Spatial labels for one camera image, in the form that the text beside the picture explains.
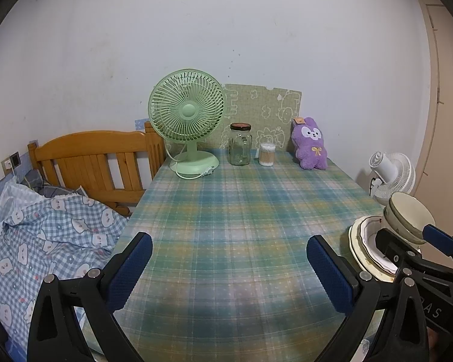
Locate green desk fan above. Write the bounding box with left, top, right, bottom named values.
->
left=148, top=68, right=227, bottom=179

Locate white clip fan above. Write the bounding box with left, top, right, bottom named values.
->
left=369, top=151, right=416, bottom=206

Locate wooden bed headboard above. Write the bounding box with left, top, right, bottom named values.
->
left=27, top=121, right=166, bottom=217

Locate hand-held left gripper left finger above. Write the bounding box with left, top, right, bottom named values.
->
left=27, top=232, right=153, bottom=362

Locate scalloped yellow floral plate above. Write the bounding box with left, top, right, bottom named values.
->
left=348, top=216, right=397, bottom=283

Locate green cartoon printed board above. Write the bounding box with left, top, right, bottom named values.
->
left=211, top=84, right=302, bottom=152

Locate glass jar with brown lid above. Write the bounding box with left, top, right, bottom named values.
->
left=228, top=122, right=253, bottom=166

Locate green fan power cord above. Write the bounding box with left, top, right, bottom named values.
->
left=165, top=146, right=214, bottom=180

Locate small purple floral plate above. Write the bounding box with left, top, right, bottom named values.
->
left=360, top=221, right=399, bottom=277

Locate grey striped pillow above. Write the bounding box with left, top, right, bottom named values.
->
left=21, top=169, right=78, bottom=197

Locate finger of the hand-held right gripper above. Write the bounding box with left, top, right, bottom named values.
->
left=423, top=224, right=453, bottom=272
left=375, top=228, right=453, bottom=279

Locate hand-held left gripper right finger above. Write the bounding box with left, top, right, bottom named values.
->
left=307, top=235, right=431, bottom=362

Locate wall socket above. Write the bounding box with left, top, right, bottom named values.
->
left=1, top=151, right=22, bottom=174

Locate purple plush bunny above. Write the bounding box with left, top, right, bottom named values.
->
left=291, top=117, right=329, bottom=170

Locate cotton swab container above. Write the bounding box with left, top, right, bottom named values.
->
left=259, top=143, right=276, bottom=167

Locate blue checked printed blanket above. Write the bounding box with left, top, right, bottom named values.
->
left=0, top=181, right=131, bottom=362

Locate beige door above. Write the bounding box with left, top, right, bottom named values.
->
left=415, top=0, right=453, bottom=242

